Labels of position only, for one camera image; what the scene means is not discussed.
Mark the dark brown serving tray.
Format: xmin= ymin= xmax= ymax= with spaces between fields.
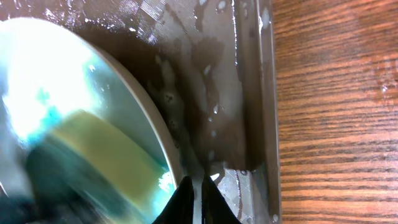
xmin=1 ymin=0 xmax=281 ymax=223

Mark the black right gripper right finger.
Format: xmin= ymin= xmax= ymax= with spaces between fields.
xmin=201 ymin=174 xmax=241 ymax=224

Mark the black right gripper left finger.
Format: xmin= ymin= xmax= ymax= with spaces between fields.
xmin=152 ymin=176 xmax=195 ymax=224

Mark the white plate blue streak top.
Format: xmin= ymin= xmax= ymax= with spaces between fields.
xmin=1 ymin=17 xmax=192 ymax=223

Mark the yellow green scrub sponge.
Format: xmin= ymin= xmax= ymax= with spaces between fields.
xmin=25 ymin=111 xmax=173 ymax=223

